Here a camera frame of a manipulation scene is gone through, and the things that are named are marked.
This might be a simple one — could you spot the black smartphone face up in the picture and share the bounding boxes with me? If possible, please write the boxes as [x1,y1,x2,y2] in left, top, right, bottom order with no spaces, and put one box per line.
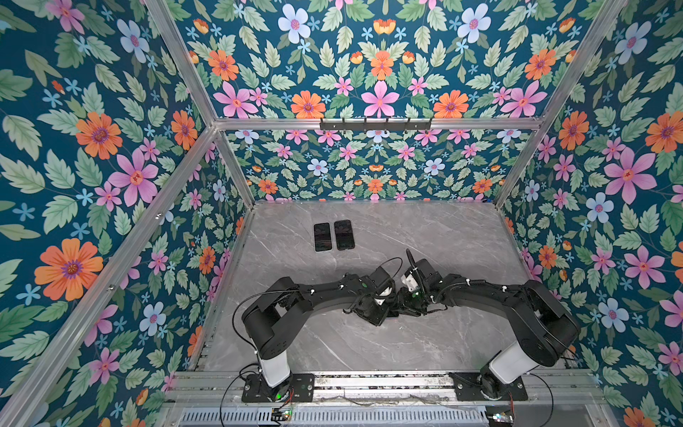
[334,220,355,251]

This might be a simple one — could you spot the aluminium frame post right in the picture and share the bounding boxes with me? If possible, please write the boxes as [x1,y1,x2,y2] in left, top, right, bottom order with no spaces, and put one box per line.
[494,0,628,213]

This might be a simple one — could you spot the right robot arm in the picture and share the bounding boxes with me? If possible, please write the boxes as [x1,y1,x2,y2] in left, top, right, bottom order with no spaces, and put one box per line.
[390,250,579,396]

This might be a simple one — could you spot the white vented cable duct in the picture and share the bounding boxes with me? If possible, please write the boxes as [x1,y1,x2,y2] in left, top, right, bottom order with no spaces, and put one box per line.
[180,407,489,426]

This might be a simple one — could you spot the aluminium frame post left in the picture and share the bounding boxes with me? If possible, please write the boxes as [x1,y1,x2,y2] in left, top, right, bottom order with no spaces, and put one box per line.
[1,126,217,426]

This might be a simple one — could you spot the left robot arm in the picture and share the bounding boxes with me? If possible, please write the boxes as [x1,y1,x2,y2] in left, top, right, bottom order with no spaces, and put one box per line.
[241,267,396,389]

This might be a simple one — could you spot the aluminium front rail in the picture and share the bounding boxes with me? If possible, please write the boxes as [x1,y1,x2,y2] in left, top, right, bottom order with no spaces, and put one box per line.
[165,369,607,406]

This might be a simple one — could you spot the metal hook rail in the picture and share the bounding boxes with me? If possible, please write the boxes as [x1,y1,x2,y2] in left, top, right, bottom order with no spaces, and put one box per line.
[318,117,432,133]

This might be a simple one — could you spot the purple edged smartphone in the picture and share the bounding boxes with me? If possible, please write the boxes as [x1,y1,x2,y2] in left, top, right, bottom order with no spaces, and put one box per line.
[313,222,333,253]

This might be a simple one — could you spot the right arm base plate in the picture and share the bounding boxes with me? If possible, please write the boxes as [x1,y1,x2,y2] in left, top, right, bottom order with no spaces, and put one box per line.
[448,372,528,401]

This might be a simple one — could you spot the aluminium frame post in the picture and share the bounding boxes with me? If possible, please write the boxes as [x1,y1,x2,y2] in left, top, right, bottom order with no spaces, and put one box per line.
[494,0,628,213]
[1,126,217,426]

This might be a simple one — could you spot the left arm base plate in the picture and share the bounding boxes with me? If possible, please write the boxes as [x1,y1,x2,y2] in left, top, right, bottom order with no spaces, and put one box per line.
[241,374,316,403]

